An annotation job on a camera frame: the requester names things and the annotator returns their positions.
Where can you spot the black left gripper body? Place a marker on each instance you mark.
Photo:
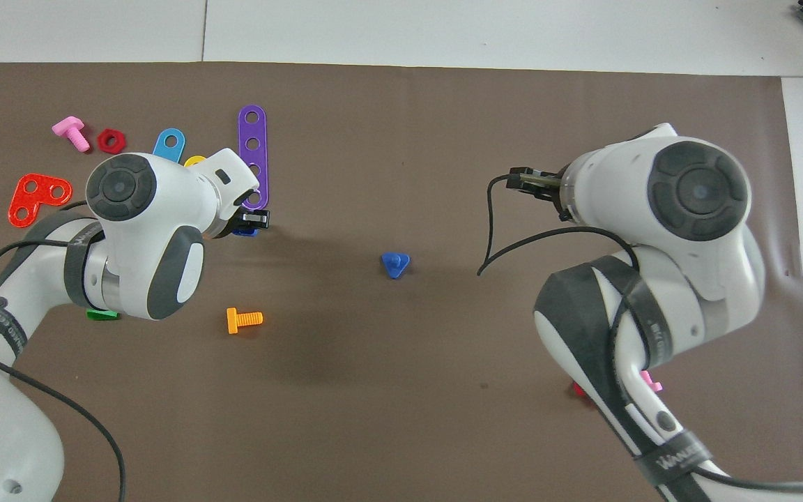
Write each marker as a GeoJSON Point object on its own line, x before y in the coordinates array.
{"type": "Point", "coordinates": [254, 219]}

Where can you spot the purple four-hole strip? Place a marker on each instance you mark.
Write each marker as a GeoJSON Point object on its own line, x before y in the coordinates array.
{"type": "Point", "coordinates": [253, 130]}

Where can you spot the blue square nut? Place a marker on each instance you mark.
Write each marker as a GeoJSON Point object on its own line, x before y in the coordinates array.
{"type": "Point", "coordinates": [248, 233]}

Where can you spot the green plastic screw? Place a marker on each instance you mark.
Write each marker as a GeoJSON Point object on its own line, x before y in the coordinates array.
{"type": "Point", "coordinates": [102, 315]}

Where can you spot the orange-red angled plate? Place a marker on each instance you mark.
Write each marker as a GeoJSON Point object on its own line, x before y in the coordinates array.
{"type": "Point", "coordinates": [25, 206]}

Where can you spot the red hexagonal nut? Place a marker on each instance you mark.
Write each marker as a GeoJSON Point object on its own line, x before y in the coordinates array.
{"type": "Point", "coordinates": [103, 141]}

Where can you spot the pink plastic screw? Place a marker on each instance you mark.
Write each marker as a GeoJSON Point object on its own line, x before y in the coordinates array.
{"type": "Point", "coordinates": [650, 382]}
{"type": "Point", "coordinates": [70, 129]}

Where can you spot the brown table mat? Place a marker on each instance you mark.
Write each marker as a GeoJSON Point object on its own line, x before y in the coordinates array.
{"type": "Point", "coordinates": [401, 383]}

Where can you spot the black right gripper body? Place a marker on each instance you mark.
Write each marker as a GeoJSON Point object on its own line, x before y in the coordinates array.
{"type": "Point", "coordinates": [534, 181]}

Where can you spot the yellow three-hole strip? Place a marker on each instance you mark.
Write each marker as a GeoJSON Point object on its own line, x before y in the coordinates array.
{"type": "Point", "coordinates": [192, 159]}

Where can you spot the blue two-hole strip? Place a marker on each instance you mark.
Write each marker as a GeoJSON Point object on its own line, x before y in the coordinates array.
{"type": "Point", "coordinates": [163, 150]}

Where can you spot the blue triangle-head screw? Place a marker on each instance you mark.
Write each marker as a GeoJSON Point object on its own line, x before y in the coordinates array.
{"type": "Point", "coordinates": [395, 266]}

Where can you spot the red plastic screw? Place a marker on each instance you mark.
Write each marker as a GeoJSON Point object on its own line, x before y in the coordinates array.
{"type": "Point", "coordinates": [579, 390]}

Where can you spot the orange plastic screw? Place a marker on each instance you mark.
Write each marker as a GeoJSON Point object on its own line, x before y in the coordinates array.
{"type": "Point", "coordinates": [233, 321]}

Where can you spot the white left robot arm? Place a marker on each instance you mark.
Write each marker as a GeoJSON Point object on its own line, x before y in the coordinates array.
{"type": "Point", "coordinates": [123, 188]}

